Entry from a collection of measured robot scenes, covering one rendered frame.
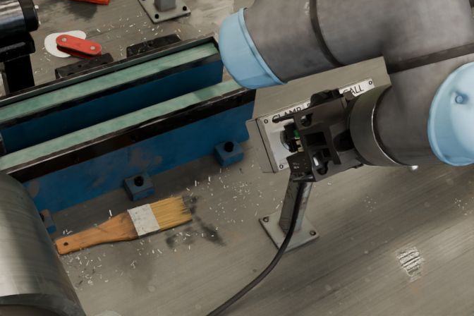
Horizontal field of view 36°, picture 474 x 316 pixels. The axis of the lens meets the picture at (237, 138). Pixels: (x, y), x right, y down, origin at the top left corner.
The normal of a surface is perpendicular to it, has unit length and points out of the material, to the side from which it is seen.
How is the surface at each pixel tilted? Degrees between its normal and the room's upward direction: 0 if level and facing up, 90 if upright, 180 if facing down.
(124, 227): 0
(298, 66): 99
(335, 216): 0
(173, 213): 2
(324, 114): 39
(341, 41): 84
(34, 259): 47
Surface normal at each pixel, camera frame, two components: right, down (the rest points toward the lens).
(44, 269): 0.73, -0.66
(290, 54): -0.36, 0.61
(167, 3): 0.49, 0.69
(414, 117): -0.88, 0.19
